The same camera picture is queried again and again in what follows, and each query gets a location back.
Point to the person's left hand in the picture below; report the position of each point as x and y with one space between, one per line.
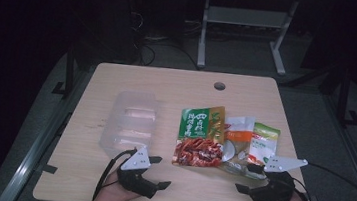
111 194

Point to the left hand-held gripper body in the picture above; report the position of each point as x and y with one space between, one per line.
134 163

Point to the white metal desk frame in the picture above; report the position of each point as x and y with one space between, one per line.
247 17

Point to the green and white packet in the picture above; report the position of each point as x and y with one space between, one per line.
264 143

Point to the white and orange packet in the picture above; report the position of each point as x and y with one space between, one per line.
237 142

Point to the black tape strip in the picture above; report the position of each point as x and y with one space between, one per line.
49 169

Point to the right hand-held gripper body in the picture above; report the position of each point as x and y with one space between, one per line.
274 191

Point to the green and red seasoning packet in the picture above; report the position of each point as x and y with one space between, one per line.
199 136

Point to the black metal stand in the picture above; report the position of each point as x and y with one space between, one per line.
69 72
344 98

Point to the clear plastic container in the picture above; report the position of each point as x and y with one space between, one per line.
132 122

